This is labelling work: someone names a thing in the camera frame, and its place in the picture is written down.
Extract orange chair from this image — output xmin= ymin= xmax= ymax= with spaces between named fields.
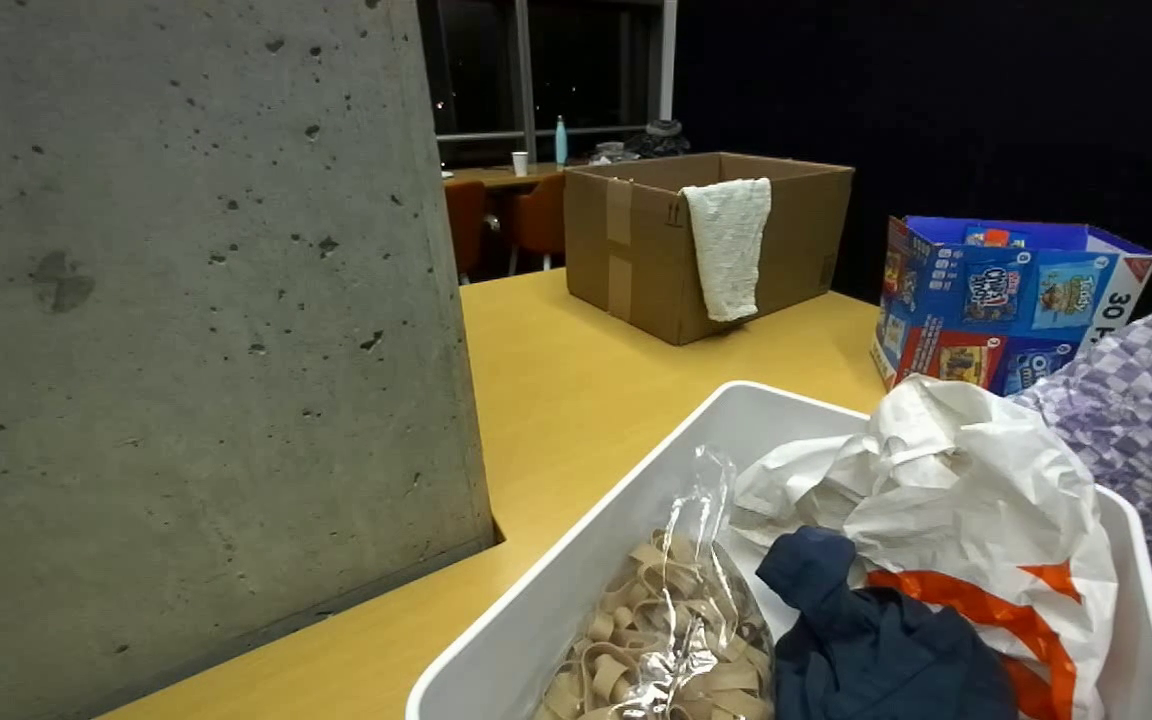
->
xmin=445 ymin=172 xmax=565 ymax=281

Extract grey concrete pillar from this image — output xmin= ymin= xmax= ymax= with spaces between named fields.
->
xmin=0 ymin=0 xmax=495 ymax=720

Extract brown cardboard box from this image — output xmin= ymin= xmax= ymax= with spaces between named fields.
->
xmin=565 ymin=154 xmax=853 ymax=344

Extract colourful snack pack box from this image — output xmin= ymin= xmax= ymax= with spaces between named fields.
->
xmin=878 ymin=216 xmax=1152 ymax=398

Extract white orange plastic bag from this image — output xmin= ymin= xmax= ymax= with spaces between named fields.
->
xmin=732 ymin=375 xmax=1119 ymax=720

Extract blue bottle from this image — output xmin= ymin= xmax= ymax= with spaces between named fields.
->
xmin=553 ymin=117 xmax=571 ymax=169

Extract white towel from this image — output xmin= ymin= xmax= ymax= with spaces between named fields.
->
xmin=683 ymin=176 xmax=772 ymax=324

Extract white plastic basket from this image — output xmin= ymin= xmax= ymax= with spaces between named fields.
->
xmin=406 ymin=379 xmax=1152 ymax=720

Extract clear bag of rubber bands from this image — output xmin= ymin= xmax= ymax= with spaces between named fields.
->
xmin=529 ymin=448 xmax=772 ymax=720

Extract white cup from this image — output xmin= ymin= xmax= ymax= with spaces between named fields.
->
xmin=511 ymin=150 xmax=533 ymax=176

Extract dark blue cloth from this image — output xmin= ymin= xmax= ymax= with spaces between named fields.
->
xmin=757 ymin=527 xmax=1022 ymax=720

